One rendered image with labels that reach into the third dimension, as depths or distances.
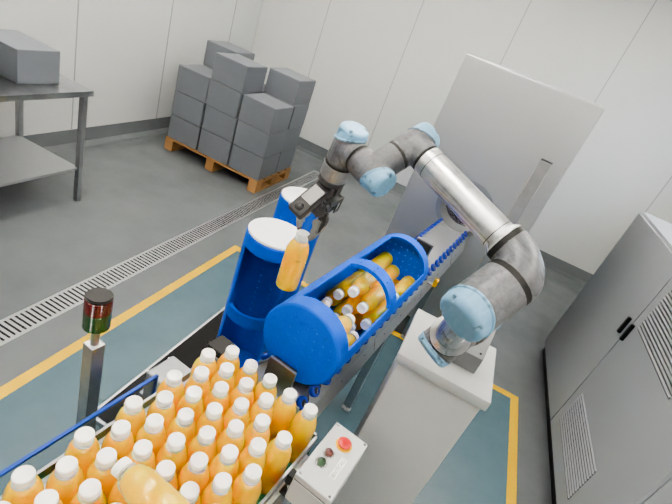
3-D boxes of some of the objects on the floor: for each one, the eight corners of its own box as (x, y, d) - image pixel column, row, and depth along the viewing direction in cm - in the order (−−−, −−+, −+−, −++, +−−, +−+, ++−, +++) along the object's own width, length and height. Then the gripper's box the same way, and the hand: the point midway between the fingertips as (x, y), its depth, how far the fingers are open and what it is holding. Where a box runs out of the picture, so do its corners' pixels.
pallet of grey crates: (287, 178, 552) (317, 81, 497) (254, 193, 483) (284, 82, 427) (207, 138, 574) (227, 41, 519) (164, 147, 505) (181, 36, 449)
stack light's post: (80, 558, 168) (106, 343, 117) (70, 567, 165) (92, 351, 113) (73, 550, 169) (96, 335, 118) (63, 559, 166) (82, 342, 114)
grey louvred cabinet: (594, 376, 400) (710, 240, 332) (654, 643, 214) (947, 458, 146) (535, 346, 410) (637, 208, 342) (545, 576, 224) (772, 374, 156)
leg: (352, 408, 274) (391, 332, 245) (347, 413, 270) (387, 336, 240) (344, 402, 276) (382, 326, 247) (339, 408, 271) (378, 330, 242)
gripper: (359, 184, 120) (330, 240, 134) (328, 159, 123) (303, 216, 137) (340, 194, 114) (313, 251, 128) (308, 167, 117) (284, 226, 130)
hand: (303, 233), depth 129 cm, fingers closed on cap, 4 cm apart
